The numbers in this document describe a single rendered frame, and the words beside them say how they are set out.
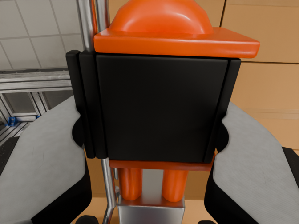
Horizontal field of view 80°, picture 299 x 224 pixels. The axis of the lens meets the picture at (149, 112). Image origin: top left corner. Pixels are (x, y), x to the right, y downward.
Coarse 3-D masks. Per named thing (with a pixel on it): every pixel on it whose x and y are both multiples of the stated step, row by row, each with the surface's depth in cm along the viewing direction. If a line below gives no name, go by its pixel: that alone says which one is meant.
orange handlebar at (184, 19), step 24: (144, 0) 8; (168, 0) 8; (192, 0) 9; (120, 24) 9; (144, 24) 9; (168, 24) 9; (192, 24) 9; (120, 168) 14; (120, 192) 17; (168, 192) 16
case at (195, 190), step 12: (96, 168) 47; (96, 180) 43; (192, 180) 44; (204, 180) 44; (96, 192) 41; (192, 192) 41; (204, 192) 41; (96, 204) 41; (192, 204) 40; (96, 216) 44; (192, 216) 43; (204, 216) 43
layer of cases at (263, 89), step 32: (128, 0) 54; (224, 0) 54; (256, 0) 53; (288, 0) 53; (256, 32) 58; (288, 32) 58; (256, 64) 63; (288, 64) 63; (256, 96) 70; (288, 96) 70; (288, 128) 77
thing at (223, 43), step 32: (128, 32) 9; (160, 32) 9; (224, 32) 10; (128, 64) 8; (160, 64) 8; (192, 64) 8; (224, 64) 8; (128, 96) 9; (160, 96) 9; (192, 96) 9; (224, 96) 9; (128, 128) 10; (160, 128) 10; (192, 128) 10; (128, 160) 12; (160, 160) 12; (192, 160) 12
